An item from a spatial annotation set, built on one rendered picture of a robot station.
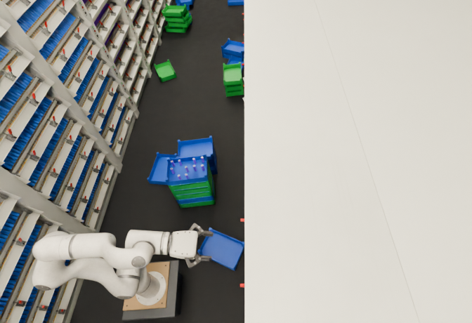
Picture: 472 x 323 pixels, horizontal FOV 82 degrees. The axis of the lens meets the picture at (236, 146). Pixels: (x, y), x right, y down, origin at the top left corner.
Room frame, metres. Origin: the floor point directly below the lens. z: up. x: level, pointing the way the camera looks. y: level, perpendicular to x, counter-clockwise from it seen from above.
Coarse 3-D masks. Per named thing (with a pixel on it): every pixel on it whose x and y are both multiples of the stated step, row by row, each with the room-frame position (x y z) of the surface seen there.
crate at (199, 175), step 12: (192, 156) 1.23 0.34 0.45; (204, 156) 1.21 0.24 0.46; (168, 168) 1.16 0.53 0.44; (180, 168) 1.17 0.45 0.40; (192, 168) 1.16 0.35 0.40; (204, 168) 1.14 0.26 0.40; (168, 180) 1.03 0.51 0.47; (180, 180) 1.03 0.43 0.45; (192, 180) 1.03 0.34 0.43; (204, 180) 1.03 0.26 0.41
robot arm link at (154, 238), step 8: (128, 232) 0.40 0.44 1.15; (136, 232) 0.40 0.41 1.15; (144, 232) 0.40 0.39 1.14; (152, 232) 0.40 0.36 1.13; (160, 232) 0.40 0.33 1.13; (128, 240) 0.37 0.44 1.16; (136, 240) 0.37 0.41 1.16; (144, 240) 0.36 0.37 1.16; (152, 240) 0.36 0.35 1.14; (160, 240) 0.36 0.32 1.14; (128, 248) 0.35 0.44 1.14
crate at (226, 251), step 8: (216, 232) 0.77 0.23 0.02; (208, 240) 0.73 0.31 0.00; (216, 240) 0.72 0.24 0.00; (224, 240) 0.71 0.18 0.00; (232, 240) 0.70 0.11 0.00; (200, 248) 0.66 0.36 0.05; (208, 248) 0.67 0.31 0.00; (216, 248) 0.66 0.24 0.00; (224, 248) 0.65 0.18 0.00; (232, 248) 0.65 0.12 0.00; (240, 248) 0.64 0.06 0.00; (216, 256) 0.60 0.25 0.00; (224, 256) 0.59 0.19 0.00; (232, 256) 0.58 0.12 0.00; (240, 256) 0.57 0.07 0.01; (224, 264) 0.52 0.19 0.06; (232, 264) 0.53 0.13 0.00
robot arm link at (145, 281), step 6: (120, 270) 0.39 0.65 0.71; (126, 270) 0.38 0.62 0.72; (132, 270) 0.38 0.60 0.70; (138, 270) 0.39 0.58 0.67; (144, 270) 0.41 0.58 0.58; (138, 276) 0.36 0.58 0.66; (144, 276) 0.39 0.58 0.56; (144, 282) 0.36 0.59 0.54; (138, 288) 0.33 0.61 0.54; (144, 288) 0.33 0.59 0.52
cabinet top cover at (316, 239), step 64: (256, 0) 0.82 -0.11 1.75; (256, 64) 0.52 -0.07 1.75; (320, 64) 0.49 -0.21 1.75; (256, 128) 0.33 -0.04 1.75; (320, 128) 0.31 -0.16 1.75; (256, 192) 0.20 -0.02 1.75; (320, 192) 0.18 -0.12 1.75; (256, 256) 0.10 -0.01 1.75; (320, 256) 0.09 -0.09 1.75; (384, 256) 0.08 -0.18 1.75; (256, 320) 0.03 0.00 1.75; (320, 320) 0.02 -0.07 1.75; (384, 320) 0.01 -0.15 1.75
